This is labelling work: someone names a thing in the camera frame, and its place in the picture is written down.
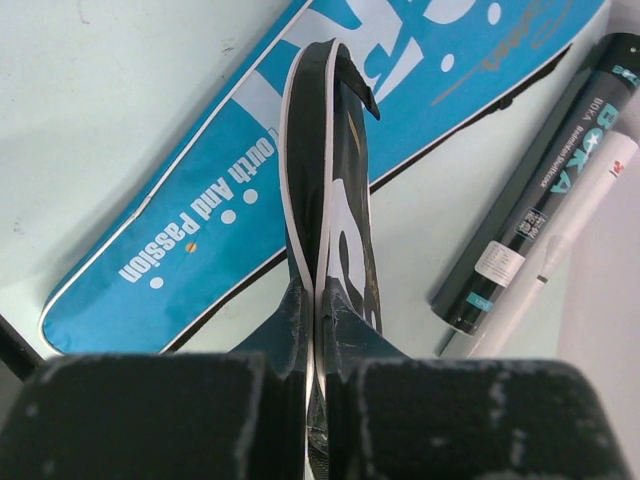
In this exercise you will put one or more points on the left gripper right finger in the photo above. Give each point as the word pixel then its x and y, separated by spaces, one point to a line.
pixel 393 417

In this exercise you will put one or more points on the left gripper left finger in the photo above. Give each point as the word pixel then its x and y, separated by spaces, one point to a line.
pixel 235 415

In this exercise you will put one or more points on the white shuttlecock tube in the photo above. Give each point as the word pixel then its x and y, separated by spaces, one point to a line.
pixel 586 195

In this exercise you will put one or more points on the blue racket bag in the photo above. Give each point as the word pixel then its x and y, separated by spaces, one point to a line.
pixel 211 216

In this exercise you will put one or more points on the black racket bag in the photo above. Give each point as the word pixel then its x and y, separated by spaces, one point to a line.
pixel 324 182

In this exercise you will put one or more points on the black shuttlecock tube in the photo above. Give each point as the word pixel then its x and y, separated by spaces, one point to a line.
pixel 571 135

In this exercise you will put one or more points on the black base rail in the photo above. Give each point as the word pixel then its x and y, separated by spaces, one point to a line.
pixel 20 358

